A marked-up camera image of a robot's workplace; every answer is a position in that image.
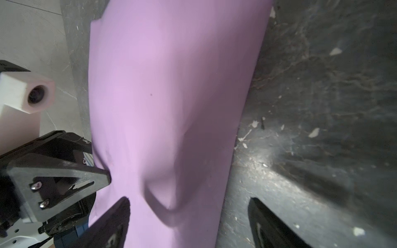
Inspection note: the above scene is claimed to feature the pink wrapping paper sheet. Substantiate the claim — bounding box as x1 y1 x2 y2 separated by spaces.
88 1 272 248

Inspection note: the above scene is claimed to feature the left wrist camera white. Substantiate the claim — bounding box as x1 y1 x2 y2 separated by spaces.
1 71 56 155

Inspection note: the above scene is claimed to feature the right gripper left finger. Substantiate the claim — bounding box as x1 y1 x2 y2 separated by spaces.
71 196 130 248

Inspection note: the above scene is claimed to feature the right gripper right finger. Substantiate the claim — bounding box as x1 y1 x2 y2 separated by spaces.
248 197 310 248

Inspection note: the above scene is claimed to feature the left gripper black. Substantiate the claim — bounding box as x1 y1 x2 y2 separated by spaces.
1 131 111 236

